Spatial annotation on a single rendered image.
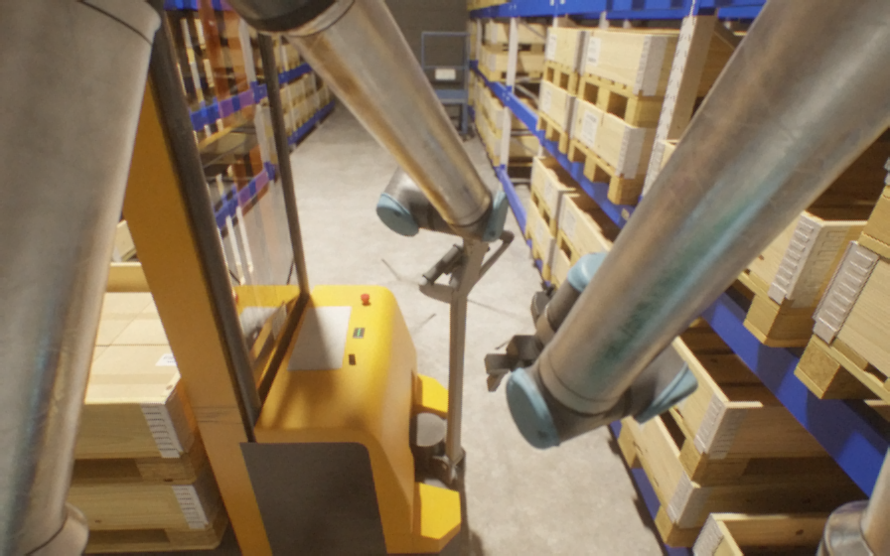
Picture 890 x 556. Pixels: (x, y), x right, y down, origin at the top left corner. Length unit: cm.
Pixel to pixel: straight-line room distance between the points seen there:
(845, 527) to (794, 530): 136
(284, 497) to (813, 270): 156
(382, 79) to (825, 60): 32
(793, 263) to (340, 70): 114
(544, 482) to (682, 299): 208
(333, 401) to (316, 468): 20
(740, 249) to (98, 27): 45
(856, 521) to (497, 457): 202
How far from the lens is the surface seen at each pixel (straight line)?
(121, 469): 180
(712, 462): 172
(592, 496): 242
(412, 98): 49
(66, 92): 41
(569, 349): 45
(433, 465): 197
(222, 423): 153
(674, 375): 61
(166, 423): 151
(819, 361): 131
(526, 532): 225
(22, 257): 42
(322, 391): 149
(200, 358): 138
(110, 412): 155
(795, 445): 181
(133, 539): 207
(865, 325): 122
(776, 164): 31
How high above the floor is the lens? 189
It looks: 30 degrees down
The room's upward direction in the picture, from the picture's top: 1 degrees clockwise
